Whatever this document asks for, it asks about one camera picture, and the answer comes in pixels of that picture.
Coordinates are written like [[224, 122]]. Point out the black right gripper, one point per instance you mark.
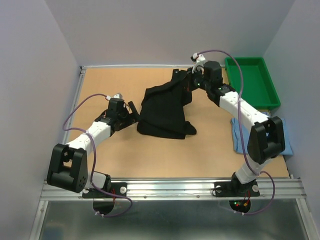
[[187, 78]]

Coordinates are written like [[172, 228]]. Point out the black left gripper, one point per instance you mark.
[[132, 118]]

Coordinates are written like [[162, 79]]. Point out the black long sleeve shirt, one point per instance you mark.
[[162, 111]]

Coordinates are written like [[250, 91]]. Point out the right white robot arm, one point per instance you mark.
[[266, 134]]

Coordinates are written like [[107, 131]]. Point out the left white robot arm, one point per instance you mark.
[[68, 168]]

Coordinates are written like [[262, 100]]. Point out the green plastic bin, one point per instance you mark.
[[259, 90]]

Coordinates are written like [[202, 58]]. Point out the light blue folded shirt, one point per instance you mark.
[[237, 143]]

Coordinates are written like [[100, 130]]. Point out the aluminium table frame rail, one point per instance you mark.
[[70, 95]]

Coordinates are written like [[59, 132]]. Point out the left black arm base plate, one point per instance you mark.
[[116, 188]]

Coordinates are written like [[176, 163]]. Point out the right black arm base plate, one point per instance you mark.
[[234, 189]]

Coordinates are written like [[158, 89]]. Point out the front aluminium rail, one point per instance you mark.
[[183, 189]]

